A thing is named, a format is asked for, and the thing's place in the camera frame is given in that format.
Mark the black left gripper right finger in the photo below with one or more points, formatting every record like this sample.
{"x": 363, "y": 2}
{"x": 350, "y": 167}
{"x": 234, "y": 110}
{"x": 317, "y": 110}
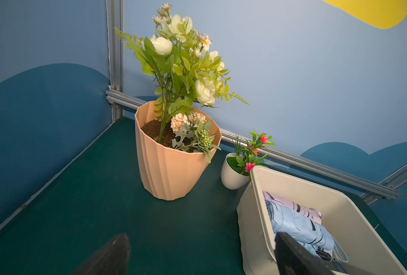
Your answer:
{"x": 293, "y": 259}

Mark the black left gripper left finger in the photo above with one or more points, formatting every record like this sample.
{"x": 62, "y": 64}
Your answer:
{"x": 110, "y": 259}

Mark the pale blue umbrella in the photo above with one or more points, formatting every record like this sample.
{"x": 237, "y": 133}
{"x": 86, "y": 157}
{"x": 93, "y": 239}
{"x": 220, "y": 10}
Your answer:
{"x": 311, "y": 235}

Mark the lilac umbrella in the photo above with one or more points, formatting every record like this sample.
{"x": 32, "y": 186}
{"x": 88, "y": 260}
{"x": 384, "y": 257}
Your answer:
{"x": 310, "y": 213}

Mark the beige plastic storage box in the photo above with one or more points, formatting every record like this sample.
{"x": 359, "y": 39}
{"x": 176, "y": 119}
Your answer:
{"x": 368, "y": 254}

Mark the small pink flower pot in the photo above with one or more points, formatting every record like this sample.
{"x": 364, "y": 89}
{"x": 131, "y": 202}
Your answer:
{"x": 236, "y": 170}

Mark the tan pot with white flowers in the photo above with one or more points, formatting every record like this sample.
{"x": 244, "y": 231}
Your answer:
{"x": 176, "y": 141}

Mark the aluminium frame right post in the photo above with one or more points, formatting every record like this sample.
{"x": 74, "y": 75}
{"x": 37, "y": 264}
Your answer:
{"x": 393, "y": 181}

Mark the aluminium frame post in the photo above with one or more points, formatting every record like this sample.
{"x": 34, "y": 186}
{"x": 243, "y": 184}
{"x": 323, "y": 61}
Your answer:
{"x": 393, "y": 181}
{"x": 115, "y": 20}

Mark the aluminium frame left post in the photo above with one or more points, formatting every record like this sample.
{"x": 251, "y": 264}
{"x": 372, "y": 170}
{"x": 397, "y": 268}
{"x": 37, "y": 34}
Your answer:
{"x": 115, "y": 20}

